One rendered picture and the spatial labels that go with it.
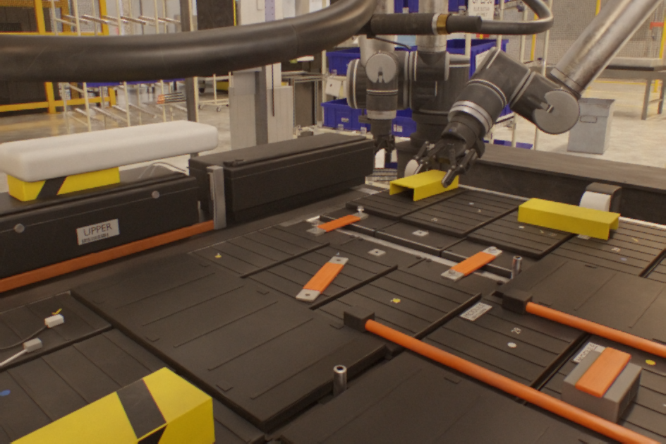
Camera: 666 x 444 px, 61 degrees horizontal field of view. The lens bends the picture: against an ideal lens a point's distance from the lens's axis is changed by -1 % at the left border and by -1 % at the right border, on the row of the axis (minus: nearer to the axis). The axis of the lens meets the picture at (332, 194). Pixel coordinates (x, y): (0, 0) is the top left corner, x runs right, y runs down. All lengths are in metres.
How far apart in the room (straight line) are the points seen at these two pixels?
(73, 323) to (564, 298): 0.63
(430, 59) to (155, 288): 1.50
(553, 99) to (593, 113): 5.65
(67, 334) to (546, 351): 0.56
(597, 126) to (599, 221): 6.04
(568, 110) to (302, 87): 4.41
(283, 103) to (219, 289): 4.12
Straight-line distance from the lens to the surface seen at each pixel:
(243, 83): 3.79
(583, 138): 7.15
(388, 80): 1.96
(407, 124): 3.46
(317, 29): 0.43
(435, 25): 1.24
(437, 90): 2.25
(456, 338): 0.70
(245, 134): 4.85
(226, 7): 3.51
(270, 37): 0.40
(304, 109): 5.71
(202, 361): 0.65
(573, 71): 1.60
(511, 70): 1.44
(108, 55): 0.39
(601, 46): 1.61
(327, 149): 1.26
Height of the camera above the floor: 1.35
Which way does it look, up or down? 16 degrees down
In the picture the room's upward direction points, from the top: straight up
